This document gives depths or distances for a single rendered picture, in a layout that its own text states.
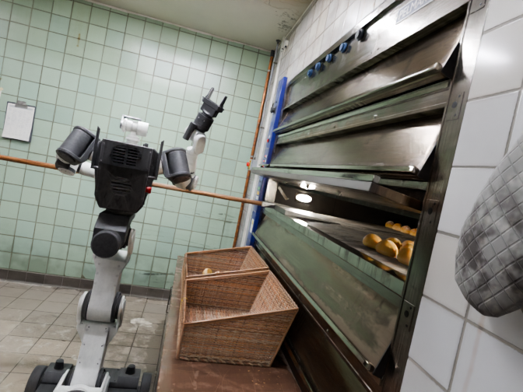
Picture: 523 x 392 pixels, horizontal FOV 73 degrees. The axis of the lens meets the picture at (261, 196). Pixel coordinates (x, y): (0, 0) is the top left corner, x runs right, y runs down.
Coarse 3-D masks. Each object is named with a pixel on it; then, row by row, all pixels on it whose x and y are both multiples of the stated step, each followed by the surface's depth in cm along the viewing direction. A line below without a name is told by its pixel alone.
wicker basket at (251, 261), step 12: (192, 252) 253; (204, 252) 254; (216, 252) 257; (228, 252) 259; (252, 252) 251; (192, 264) 253; (204, 264) 255; (216, 264) 257; (228, 264) 260; (240, 264) 261; (252, 264) 239; (264, 264) 218; (192, 276) 200; (204, 276) 202
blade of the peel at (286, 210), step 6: (276, 204) 263; (282, 210) 215; (288, 210) 240; (294, 210) 251; (300, 210) 262; (300, 216) 210; (306, 216) 211; (312, 216) 228; (318, 216) 237; (336, 222) 217
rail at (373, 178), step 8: (256, 168) 242; (264, 168) 217; (272, 168) 195; (320, 176) 121; (328, 176) 113; (336, 176) 107; (344, 176) 102; (352, 176) 97; (360, 176) 92; (368, 176) 88; (376, 176) 86
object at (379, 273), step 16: (272, 208) 236; (288, 224) 196; (304, 224) 177; (320, 240) 148; (336, 240) 141; (352, 256) 119; (368, 256) 119; (368, 272) 107; (384, 272) 99; (400, 272) 101; (400, 288) 91
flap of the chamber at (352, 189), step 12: (276, 180) 239; (288, 180) 179; (300, 180) 141; (312, 180) 127; (324, 180) 116; (336, 180) 106; (348, 180) 99; (348, 192) 113; (360, 192) 96; (372, 192) 86; (384, 192) 87; (396, 192) 87; (384, 204) 107; (396, 204) 93; (408, 204) 88; (420, 204) 89
